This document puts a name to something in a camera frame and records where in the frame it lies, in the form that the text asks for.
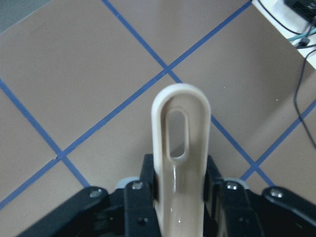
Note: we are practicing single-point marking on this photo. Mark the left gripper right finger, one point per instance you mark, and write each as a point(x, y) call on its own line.
point(231, 209)

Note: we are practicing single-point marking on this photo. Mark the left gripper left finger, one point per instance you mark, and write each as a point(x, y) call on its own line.
point(93, 212)

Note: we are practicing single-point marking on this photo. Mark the beige plastic dustpan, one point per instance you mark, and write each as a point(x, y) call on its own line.
point(179, 203)

